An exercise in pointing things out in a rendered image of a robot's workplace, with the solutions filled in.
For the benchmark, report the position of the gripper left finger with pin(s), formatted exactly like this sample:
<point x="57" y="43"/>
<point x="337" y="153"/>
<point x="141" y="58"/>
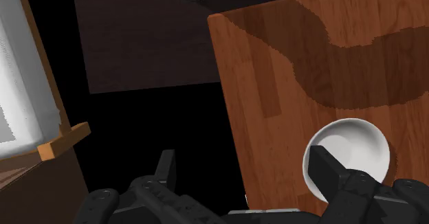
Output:
<point x="150" y="196"/>

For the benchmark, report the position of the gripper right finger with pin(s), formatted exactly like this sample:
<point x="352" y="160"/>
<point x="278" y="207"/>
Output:
<point x="352" y="189"/>

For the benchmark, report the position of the white bowl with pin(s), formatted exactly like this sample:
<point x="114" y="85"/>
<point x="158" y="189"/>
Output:
<point x="362" y="146"/>

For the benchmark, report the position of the brown wooden table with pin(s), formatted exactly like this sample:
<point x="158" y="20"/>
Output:
<point x="264" y="66"/>

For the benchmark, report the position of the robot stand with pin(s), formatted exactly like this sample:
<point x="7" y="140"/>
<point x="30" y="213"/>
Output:
<point x="134" y="35"/>

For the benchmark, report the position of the wooden bed with white mattress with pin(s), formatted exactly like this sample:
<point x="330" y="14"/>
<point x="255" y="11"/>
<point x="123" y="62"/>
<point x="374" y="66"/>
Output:
<point x="20" y="82"/>

